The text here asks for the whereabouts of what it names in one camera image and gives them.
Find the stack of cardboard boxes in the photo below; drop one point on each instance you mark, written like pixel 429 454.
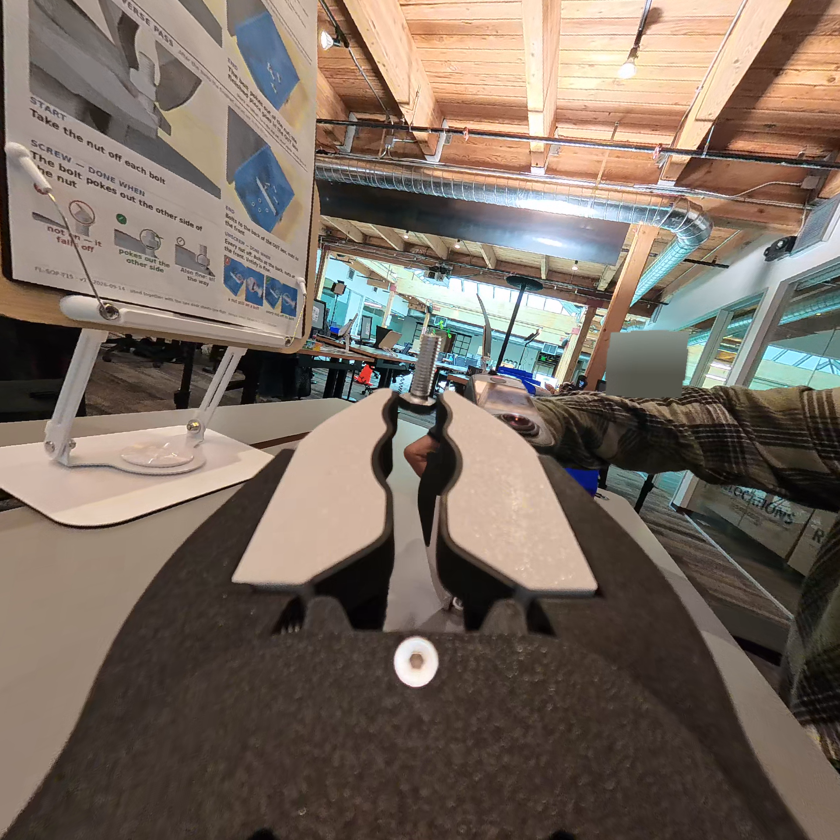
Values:
pixel 761 518

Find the white stand base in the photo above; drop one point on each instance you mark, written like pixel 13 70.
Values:
pixel 98 485

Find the silver hex bolt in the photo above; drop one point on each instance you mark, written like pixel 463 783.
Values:
pixel 431 361

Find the blue plastic bin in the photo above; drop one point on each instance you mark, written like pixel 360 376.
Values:
pixel 583 480

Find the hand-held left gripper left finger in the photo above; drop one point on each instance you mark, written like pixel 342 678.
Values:
pixel 315 505

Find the person's right forearm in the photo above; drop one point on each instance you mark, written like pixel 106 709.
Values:
pixel 689 433

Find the ceiling spot light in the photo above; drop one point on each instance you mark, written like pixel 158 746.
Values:
pixel 326 39

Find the black floor lamp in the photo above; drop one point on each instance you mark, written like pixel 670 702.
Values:
pixel 523 283

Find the silver air duct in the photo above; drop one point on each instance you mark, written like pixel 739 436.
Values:
pixel 492 190

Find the black security camera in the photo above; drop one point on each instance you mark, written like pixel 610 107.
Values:
pixel 779 248

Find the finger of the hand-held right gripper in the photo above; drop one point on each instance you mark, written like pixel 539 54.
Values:
pixel 438 577

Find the person's right hand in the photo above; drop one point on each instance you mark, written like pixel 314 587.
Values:
pixel 420 454

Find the wall air vent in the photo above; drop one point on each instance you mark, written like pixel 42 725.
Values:
pixel 817 226

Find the instruction sheet clipboard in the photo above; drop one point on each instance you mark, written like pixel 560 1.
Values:
pixel 151 164

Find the clear stand pole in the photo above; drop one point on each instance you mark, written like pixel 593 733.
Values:
pixel 72 394
pixel 213 390

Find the wooden office desk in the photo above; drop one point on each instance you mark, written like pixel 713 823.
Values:
pixel 361 358

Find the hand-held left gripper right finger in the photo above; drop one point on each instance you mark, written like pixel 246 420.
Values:
pixel 518 512

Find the person's plaid shirt torso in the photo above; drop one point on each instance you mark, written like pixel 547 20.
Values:
pixel 817 656

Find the ceiling light bulb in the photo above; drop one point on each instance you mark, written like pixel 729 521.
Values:
pixel 628 65

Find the black computer monitor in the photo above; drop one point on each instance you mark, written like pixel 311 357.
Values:
pixel 319 318

